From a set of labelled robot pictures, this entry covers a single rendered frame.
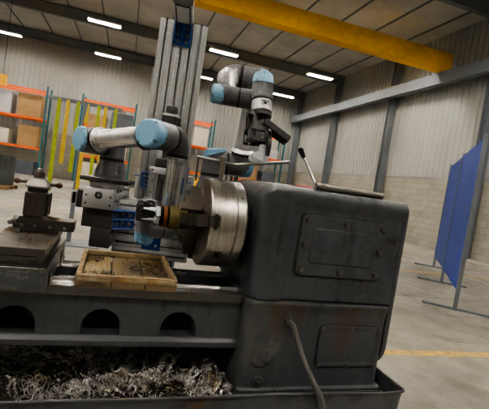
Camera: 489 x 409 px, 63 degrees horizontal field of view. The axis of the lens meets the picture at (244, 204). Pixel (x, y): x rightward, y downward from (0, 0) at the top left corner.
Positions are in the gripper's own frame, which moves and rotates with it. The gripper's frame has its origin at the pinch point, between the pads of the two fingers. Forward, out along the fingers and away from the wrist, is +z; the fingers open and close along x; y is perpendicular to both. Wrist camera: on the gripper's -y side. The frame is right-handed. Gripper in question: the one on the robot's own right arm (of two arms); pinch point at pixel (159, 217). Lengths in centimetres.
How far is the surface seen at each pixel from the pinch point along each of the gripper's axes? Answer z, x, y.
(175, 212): 0.1, 2.3, -5.0
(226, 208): 10.6, 6.7, -20.0
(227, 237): 11.8, -2.4, -21.5
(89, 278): 15.3, -18.9, 18.7
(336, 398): 26, -50, -64
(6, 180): -1197, -101, 336
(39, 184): -7.0, 4.6, 39.1
